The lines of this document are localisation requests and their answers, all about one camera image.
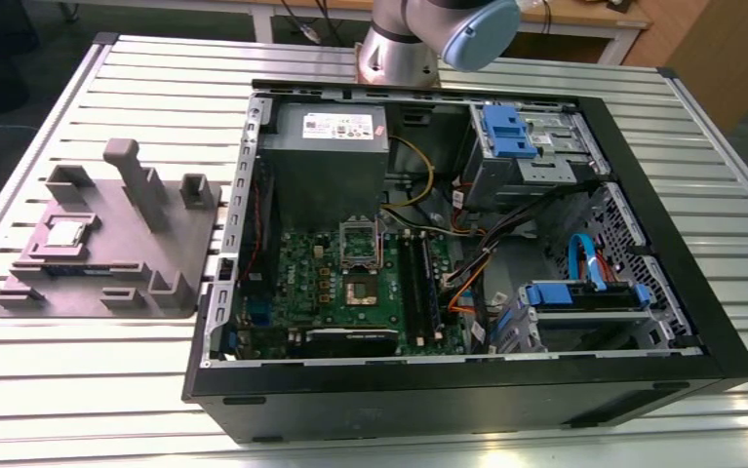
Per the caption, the RAM stick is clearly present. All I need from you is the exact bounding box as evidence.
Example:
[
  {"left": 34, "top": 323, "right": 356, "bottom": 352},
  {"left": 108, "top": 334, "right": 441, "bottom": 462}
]
[{"left": 38, "top": 263, "right": 121, "bottom": 279}]

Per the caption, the orange wire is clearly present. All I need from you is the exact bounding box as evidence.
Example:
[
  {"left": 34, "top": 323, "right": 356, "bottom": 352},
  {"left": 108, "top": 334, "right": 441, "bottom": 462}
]
[{"left": 445, "top": 253, "right": 498, "bottom": 316}]

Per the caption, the hard disk in blue carrier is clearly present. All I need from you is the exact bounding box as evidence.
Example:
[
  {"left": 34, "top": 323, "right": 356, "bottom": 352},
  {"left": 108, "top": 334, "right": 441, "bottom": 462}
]
[{"left": 518, "top": 280, "right": 652, "bottom": 313}]

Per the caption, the blue flat data wire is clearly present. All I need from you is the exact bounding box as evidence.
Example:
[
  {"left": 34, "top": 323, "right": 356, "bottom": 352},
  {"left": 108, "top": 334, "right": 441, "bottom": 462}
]
[{"left": 565, "top": 232, "right": 610, "bottom": 293}]

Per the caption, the CPU socket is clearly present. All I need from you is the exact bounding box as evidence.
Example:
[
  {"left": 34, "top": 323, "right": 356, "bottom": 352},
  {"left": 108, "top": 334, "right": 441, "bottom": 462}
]
[{"left": 340, "top": 271, "right": 386, "bottom": 311}]

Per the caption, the black cable bundle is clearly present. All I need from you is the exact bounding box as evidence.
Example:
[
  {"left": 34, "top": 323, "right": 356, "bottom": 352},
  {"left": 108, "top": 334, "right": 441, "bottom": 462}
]
[{"left": 448, "top": 179, "right": 606, "bottom": 289}]

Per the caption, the black open PC case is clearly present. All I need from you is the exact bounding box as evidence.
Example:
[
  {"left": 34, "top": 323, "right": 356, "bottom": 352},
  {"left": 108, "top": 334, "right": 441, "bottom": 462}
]
[{"left": 181, "top": 77, "right": 748, "bottom": 445}]

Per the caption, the grey parts rack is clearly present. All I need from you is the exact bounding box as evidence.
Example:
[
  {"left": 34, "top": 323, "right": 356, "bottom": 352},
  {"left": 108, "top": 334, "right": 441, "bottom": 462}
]
[{"left": 0, "top": 138, "right": 229, "bottom": 321}]

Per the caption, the silver disk bay frame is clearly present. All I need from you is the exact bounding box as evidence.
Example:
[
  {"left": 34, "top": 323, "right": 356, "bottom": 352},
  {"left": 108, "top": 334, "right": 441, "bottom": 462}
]
[{"left": 486, "top": 280, "right": 704, "bottom": 355}]

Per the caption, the black RAM slot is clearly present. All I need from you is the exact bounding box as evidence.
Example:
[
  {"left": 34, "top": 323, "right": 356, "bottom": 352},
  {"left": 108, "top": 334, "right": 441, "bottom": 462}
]
[
  {"left": 402, "top": 233, "right": 428, "bottom": 344},
  {"left": 397, "top": 233, "right": 421, "bottom": 344},
  {"left": 414, "top": 232, "right": 438, "bottom": 342},
  {"left": 421, "top": 232, "right": 446, "bottom": 342}
]

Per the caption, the black graphics card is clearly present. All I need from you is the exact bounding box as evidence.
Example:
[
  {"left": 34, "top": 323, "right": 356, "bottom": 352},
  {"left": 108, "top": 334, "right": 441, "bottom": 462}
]
[{"left": 288, "top": 326, "right": 401, "bottom": 360}]

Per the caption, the white frame table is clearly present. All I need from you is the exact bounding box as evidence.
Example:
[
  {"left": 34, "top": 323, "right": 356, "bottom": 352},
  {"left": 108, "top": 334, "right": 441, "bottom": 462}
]
[{"left": 53, "top": 0, "right": 374, "bottom": 46}]

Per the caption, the multicolour wire bundle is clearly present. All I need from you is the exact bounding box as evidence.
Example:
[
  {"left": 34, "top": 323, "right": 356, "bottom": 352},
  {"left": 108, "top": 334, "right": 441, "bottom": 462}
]
[{"left": 410, "top": 216, "right": 482, "bottom": 240}]

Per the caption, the grey power supply unit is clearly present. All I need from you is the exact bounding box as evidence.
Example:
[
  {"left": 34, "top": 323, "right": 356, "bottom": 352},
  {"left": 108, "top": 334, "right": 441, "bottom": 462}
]
[{"left": 258, "top": 101, "right": 392, "bottom": 233}]

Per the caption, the wooden desk white frame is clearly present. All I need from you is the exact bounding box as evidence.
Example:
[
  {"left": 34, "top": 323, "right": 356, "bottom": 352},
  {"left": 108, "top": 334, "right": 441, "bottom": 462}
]
[{"left": 518, "top": 0, "right": 653, "bottom": 67}]

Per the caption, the yellow wire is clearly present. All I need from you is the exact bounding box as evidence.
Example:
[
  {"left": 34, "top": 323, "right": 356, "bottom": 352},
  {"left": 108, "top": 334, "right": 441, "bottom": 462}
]
[{"left": 382, "top": 136, "right": 437, "bottom": 211}]

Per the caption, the green motherboard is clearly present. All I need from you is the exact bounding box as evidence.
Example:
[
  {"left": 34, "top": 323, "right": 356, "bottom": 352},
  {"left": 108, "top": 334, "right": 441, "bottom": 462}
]
[{"left": 233, "top": 214, "right": 472, "bottom": 361}]

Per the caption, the thin cable silver plug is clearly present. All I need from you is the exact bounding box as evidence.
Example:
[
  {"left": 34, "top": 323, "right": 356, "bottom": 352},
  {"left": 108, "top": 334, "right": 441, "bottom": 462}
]
[{"left": 280, "top": 0, "right": 337, "bottom": 46}]

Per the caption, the grey metal drive cage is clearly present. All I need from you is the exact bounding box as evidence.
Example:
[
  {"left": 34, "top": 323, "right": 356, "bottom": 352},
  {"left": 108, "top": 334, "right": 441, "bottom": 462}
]
[{"left": 462, "top": 101, "right": 613, "bottom": 211}]

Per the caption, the brown wooden cabinet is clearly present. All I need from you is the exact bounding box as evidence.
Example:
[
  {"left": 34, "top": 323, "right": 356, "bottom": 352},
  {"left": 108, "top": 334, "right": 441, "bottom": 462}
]
[{"left": 622, "top": 0, "right": 748, "bottom": 133}]

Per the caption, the silver square CPU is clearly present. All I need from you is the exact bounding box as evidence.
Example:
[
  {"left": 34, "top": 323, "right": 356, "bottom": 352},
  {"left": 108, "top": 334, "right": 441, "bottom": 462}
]
[{"left": 44, "top": 221, "right": 88, "bottom": 248}]

